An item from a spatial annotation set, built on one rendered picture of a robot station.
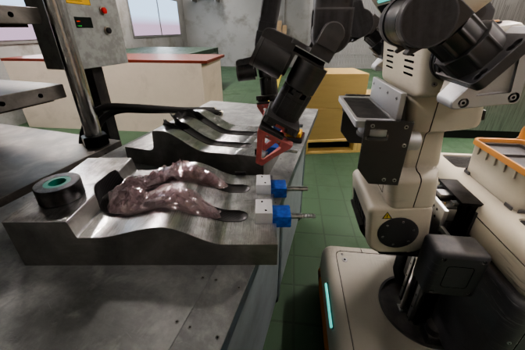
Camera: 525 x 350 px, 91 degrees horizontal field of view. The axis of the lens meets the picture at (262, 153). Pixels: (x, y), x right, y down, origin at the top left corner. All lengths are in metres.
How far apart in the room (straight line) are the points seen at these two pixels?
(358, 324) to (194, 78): 2.86
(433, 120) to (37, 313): 0.85
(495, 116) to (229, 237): 3.84
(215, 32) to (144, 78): 6.88
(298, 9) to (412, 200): 9.32
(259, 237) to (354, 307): 0.72
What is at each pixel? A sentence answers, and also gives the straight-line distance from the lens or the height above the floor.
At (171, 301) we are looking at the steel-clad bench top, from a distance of 0.54.
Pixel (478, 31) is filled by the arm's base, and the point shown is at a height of 1.22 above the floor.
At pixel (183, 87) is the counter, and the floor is 0.60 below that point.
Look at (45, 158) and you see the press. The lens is 1.27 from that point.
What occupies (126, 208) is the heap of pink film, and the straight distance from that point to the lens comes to 0.62.
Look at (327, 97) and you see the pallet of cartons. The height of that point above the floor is 0.62.
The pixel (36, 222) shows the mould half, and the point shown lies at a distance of 0.63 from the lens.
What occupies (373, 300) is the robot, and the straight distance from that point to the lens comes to 1.23.
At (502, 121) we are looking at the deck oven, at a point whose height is 0.24.
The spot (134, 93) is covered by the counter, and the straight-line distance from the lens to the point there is 3.68.
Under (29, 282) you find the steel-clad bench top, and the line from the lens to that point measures 0.69.
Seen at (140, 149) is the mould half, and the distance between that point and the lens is 0.97.
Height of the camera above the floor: 1.22
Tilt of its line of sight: 25 degrees down
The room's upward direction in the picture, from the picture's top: straight up
